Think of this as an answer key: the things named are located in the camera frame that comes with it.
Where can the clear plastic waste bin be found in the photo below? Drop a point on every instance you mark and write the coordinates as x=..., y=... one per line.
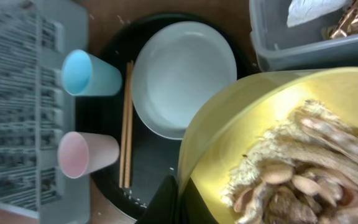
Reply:
x=279, y=47

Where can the gold foil wrapper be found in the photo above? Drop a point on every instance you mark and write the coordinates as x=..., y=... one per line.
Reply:
x=347, y=25

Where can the left wooden chopstick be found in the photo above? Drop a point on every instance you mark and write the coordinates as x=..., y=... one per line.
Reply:
x=124, y=126

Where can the pink plastic cup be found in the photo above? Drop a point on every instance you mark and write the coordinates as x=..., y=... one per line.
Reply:
x=80, y=154

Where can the right wooden chopstick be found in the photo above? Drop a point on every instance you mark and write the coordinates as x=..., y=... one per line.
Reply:
x=127, y=182

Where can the light blue plastic cup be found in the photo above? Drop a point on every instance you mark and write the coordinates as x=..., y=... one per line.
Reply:
x=84, y=74

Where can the peanut shells and rice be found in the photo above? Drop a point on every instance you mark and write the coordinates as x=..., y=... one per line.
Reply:
x=304, y=170

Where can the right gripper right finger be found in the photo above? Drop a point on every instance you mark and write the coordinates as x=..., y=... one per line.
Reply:
x=192, y=208

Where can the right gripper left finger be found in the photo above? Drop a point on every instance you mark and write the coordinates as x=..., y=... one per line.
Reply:
x=162, y=208

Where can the yellow bowl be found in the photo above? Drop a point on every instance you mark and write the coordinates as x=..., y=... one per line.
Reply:
x=227, y=125

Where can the white tissue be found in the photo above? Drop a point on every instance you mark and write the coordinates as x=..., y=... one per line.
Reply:
x=302, y=11

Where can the grey dishwasher rack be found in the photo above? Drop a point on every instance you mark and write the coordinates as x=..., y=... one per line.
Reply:
x=35, y=110

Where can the wooden chopstick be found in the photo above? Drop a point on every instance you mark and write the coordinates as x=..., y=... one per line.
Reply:
x=124, y=126
x=127, y=182

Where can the round black tray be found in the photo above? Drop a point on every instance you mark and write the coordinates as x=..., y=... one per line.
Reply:
x=153, y=157

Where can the white round plate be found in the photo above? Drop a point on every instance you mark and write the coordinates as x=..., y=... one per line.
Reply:
x=177, y=71

